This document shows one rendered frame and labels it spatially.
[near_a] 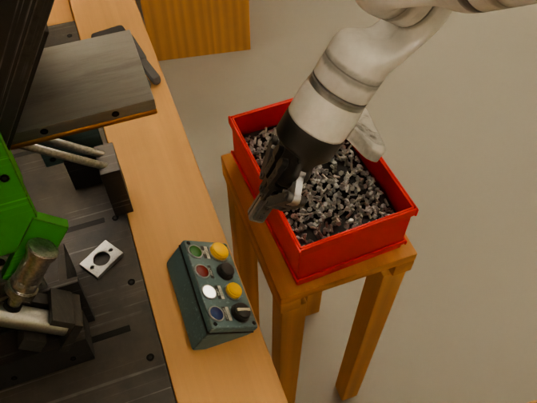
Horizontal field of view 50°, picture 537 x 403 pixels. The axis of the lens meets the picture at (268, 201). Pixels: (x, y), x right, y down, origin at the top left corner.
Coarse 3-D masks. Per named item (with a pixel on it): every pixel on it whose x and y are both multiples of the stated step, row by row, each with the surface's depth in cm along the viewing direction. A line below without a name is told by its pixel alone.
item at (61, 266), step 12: (60, 252) 82; (60, 264) 80; (72, 264) 86; (60, 276) 78; (72, 276) 83; (48, 288) 77; (60, 288) 77; (72, 288) 77; (84, 300) 79; (84, 312) 81
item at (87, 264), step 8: (104, 248) 89; (112, 248) 89; (88, 256) 88; (96, 256) 89; (112, 256) 88; (120, 256) 88; (80, 264) 87; (88, 264) 87; (112, 264) 87; (88, 272) 87; (96, 272) 86; (104, 272) 86
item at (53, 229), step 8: (40, 216) 68; (48, 216) 69; (32, 224) 67; (40, 224) 68; (48, 224) 68; (56, 224) 69; (64, 224) 69; (32, 232) 68; (40, 232) 68; (48, 232) 69; (56, 232) 69; (64, 232) 70; (24, 240) 68; (56, 240) 70; (24, 248) 69; (16, 256) 69; (8, 264) 70; (16, 264) 70; (8, 272) 70
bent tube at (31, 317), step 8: (0, 304) 71; (0, 312) 70; (8, 312) 71; (24, 312) 72; (32, 312) 72; (40, 312) 73; (48, 312) 74; (0, 320) 70; (8, 320) 71; (16, 320) 71; (24, 320) 72; (32, 320) 72; (40, 320) 73; (48, 320) 73; (16, 328) 72; (24, 328) 72; (32, 328) 72; (40, 328) 73; (48, 328) 73; (56, 328) 74; (64, 328) 74
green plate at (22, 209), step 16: (0, 144) 61; (0, 160) 62; (0, 176) 63; (16, 176) 63; (0, 192) 64; (16, 192) 65; (0, 208) 65; (16, 208) 66; (32, 208) 67; (0, 224) 66; (16, 224) 67; (0, 240) 68; (16, 240) 68
